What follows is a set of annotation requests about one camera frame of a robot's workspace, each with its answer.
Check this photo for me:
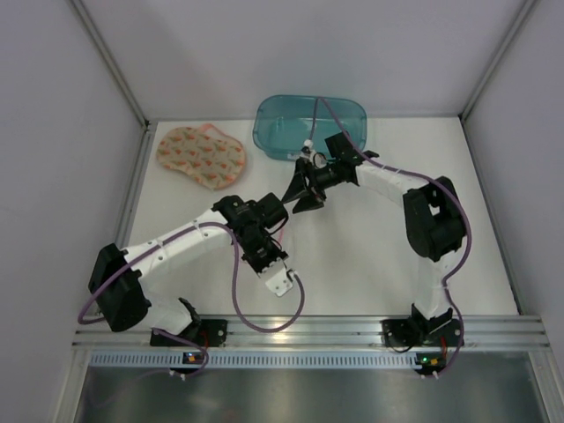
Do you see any floral pink laundry bag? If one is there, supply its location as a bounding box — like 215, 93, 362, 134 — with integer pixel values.
155, 123, 247, 190

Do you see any small white mesh laundry bag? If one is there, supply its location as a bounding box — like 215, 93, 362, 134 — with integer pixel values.
271, 226, 285, 250

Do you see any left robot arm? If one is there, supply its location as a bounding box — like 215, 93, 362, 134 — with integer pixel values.
88, 193, 293, 335

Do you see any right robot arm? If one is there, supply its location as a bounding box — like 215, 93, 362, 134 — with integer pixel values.
282, 132, 471, 337

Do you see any teal plastic bin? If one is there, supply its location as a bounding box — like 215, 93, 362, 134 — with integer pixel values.
252, 94, 367, 161

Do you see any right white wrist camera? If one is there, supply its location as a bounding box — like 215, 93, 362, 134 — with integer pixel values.
301, 139, 327, 168

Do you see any aluminium front rail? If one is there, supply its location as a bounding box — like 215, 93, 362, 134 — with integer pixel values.
71, 315, 550, 352

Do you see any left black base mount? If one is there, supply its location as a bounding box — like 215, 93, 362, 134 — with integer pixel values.
150, 318, 228, 348

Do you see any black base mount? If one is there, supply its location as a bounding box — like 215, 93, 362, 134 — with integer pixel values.
150, 318, 228, 348
382, 317, 463, 351

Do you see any perforated cable duct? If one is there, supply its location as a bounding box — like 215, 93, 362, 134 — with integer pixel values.
89, 351, 443, 370

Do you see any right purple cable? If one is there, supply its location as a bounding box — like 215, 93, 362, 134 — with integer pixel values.
308, 98, 473, 378

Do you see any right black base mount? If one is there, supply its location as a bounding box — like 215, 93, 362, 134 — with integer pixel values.
382, 317, 463, 351

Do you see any right aluminium corner post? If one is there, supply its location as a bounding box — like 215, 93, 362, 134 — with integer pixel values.
458, 0, 540, 123

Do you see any aluminium corner post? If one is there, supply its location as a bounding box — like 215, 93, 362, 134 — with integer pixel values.
458, 0, 540, 123
66, 0, 149, 129

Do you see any left aluminium corner post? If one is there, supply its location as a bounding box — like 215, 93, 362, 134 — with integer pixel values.
66, 0, 149, 129

